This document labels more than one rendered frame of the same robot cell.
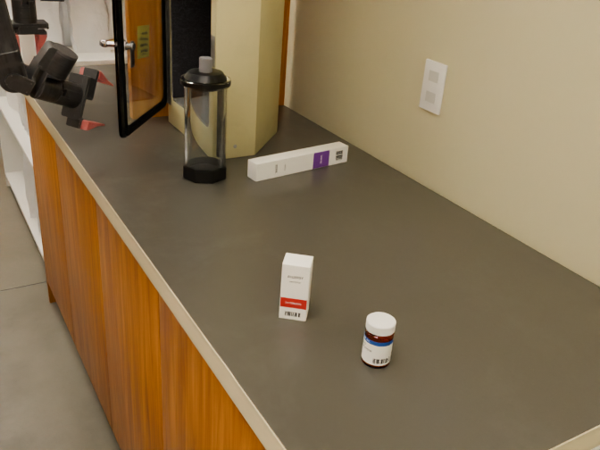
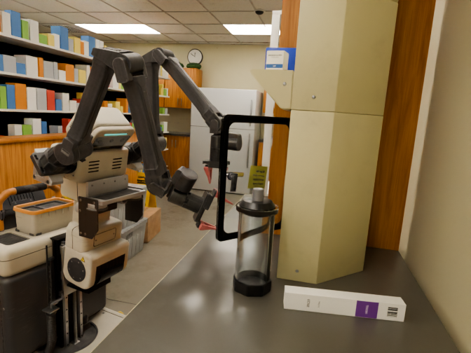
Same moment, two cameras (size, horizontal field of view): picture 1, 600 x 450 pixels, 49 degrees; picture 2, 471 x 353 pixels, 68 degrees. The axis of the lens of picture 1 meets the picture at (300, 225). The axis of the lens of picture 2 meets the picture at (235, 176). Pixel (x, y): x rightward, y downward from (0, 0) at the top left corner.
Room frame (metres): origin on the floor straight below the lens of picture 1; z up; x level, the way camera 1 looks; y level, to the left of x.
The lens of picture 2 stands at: (0.75, -0.34, 1.39)
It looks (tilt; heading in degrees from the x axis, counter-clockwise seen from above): 10 degrees down; 45
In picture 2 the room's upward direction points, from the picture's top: 3 degrees clockwise
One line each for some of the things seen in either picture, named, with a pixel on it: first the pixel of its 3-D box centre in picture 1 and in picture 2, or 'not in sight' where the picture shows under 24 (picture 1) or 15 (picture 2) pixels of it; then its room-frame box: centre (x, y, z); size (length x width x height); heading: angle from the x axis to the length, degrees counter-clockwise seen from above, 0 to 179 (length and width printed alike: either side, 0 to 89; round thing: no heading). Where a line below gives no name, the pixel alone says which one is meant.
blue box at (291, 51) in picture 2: not in sight; (282, 64); (1.66, 0.40, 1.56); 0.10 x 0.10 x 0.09; 32
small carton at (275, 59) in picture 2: not in sight; (277, 63); (1.54, 0.32, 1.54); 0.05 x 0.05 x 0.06; 22
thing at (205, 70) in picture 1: (205, 72); (257, 201); (1.39, 0.23, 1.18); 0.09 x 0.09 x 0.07
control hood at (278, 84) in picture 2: not in sight; (277, 93); (1.60, 0.35, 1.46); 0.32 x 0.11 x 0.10; 32
